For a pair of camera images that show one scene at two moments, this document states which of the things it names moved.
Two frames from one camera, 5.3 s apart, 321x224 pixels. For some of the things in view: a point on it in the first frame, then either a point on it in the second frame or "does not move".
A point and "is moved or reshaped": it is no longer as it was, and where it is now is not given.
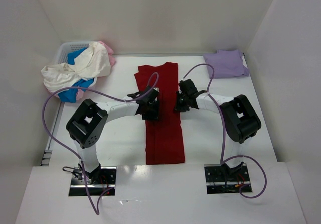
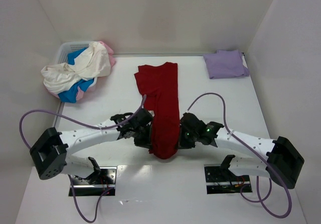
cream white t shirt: [95, 62] does not move
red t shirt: [163, 140] is moved or reshaped
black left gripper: [151, 111] -> [144, 138]
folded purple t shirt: [227, 63] does not move
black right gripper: [181, 103] -> [183, 139]
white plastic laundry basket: [65, 48] does not move
